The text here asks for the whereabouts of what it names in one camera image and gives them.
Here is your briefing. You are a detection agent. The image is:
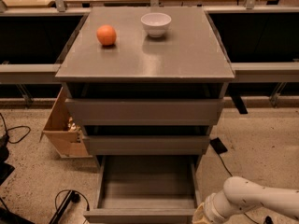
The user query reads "black adapter cable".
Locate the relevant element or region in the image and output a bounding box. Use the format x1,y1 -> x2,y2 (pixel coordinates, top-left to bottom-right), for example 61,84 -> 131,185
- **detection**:
218,152 -> 275,224

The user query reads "orange fruit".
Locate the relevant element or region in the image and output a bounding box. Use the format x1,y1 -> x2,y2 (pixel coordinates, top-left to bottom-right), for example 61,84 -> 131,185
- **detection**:
96,25 -> 117,46

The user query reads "grey middle drawer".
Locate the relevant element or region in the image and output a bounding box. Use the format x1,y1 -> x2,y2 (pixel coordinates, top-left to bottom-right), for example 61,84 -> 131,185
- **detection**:
83,125 -> 209,155

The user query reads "grey drawer cabinet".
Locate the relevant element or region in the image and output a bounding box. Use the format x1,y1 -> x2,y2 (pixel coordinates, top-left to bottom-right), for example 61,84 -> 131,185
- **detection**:
55,6 -> 235,173

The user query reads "black equipment at left edge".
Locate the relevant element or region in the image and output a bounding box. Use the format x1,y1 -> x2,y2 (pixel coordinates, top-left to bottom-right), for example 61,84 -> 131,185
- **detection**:
0,134 -> 15,185

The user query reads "cardboard box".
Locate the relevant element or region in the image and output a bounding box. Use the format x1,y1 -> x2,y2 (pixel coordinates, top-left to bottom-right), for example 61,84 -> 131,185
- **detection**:
42,89 -> 89,158

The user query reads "grey bottom drawer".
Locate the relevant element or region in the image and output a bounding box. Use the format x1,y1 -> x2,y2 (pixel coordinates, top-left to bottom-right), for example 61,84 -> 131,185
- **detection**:
84,155 -> 202,224

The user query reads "black power adapter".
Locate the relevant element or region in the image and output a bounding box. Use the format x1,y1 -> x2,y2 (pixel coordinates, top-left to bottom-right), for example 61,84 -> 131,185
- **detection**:
210,138 -> 228,154

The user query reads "grey metal rail frame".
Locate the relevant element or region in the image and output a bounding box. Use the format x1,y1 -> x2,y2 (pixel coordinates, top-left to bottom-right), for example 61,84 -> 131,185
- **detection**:
0,0 -> 299,116

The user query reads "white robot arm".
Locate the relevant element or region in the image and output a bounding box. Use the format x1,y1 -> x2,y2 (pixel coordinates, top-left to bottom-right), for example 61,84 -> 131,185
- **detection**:
192,176 -> 299,224

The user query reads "black looped cable left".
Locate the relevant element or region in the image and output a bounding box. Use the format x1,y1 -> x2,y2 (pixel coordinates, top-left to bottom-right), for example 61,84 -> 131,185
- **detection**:
0,112 -> 32,145

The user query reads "white ceramic bowl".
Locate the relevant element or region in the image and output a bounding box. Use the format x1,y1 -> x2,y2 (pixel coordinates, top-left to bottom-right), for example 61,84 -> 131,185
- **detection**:
141,12 -> 172,37

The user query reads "grey drawer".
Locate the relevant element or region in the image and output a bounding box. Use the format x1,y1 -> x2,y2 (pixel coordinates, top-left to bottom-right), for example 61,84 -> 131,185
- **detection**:
83,125 -> 209,155
84,155 -> 202,224
65,98 -> 224,126

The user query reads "grey top drawer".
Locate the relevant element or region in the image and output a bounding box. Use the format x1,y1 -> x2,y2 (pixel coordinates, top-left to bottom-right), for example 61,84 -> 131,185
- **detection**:
65,98 -> 224,126

